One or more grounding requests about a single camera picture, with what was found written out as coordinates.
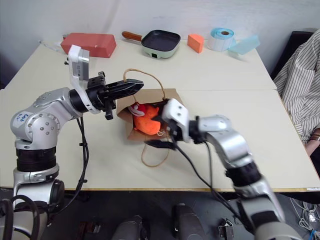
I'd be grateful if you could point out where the person in striped shirt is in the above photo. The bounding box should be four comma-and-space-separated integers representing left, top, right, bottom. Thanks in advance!
273, 27, 320, 146

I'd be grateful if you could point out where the black metal clip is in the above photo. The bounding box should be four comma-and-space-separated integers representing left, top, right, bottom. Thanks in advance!
217, 217, 235, 240

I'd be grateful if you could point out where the label roll with blue backing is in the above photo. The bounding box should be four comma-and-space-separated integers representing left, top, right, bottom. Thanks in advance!
206, 26, 236, 52

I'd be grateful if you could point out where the white cable bundle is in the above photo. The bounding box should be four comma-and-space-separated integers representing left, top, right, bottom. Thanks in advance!
289, 196, 320, 240

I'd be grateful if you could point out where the red and white plush toy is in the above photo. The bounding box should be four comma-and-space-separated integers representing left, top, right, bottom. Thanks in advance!
128, 101, 149, 118

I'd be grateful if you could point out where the clear plastic bag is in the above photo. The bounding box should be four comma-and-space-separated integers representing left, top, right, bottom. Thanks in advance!
38, 33, 69, 53

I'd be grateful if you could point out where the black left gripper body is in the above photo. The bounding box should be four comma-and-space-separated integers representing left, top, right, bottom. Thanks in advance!
87, 71, 118, 121

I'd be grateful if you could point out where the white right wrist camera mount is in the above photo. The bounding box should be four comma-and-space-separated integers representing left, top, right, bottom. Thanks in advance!
161, 98, 191, 144

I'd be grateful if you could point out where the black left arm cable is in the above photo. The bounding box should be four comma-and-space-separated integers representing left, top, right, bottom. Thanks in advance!
48, 115, 90, 217

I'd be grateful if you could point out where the red rectangular box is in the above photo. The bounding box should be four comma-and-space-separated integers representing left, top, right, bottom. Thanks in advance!
60, 32, 118, 59

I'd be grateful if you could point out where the light blue plastic sheet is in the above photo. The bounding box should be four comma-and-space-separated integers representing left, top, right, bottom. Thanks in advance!
228, 34, 260, 56

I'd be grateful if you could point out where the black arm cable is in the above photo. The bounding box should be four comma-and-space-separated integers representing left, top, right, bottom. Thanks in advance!
48, 115, 90, 217
174, 141, 242, 221

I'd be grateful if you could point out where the orange wedge block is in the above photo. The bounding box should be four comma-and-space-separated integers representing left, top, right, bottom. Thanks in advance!
187, 33, 205, 54

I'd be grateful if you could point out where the black looped cable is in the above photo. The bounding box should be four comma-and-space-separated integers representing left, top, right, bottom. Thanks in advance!
0, 194, 41, 240

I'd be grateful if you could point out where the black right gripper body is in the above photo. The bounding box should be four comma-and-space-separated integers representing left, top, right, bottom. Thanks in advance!
159, 116, 181, 145

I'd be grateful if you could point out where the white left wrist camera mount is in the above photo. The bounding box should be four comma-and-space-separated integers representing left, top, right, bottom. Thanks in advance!
67, 44, 101, 116

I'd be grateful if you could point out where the black chair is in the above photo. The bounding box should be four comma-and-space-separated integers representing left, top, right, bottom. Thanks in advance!
270, 30, 316, 80

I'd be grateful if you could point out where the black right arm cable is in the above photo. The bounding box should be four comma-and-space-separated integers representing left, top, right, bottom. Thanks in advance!
174, 141, 242, 221

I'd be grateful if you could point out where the orange plush toy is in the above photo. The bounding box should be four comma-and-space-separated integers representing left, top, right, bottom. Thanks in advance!
131, 103, 164, 136

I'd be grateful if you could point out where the dark grey rounded shape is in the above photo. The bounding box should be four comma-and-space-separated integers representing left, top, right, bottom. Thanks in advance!
111, 214, 151, 240
171, 202, 207, 240

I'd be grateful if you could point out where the green electric frying pan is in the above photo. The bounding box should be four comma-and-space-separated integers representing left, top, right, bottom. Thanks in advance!
121, 29, 182, 60

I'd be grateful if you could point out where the bystander bare hand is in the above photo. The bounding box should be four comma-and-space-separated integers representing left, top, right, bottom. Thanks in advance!
306, 139, 320, 166

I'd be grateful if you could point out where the brown paper bag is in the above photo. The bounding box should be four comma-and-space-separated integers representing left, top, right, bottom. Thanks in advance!
116, 68, 188, 168

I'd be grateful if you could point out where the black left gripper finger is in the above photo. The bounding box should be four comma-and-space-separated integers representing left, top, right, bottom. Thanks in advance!
109, 87, 144, 101
107, 78, 145, 92

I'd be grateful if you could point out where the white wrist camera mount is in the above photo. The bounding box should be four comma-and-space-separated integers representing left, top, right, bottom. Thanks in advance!
161, 98, 191, 144
67, 44, 101, 116

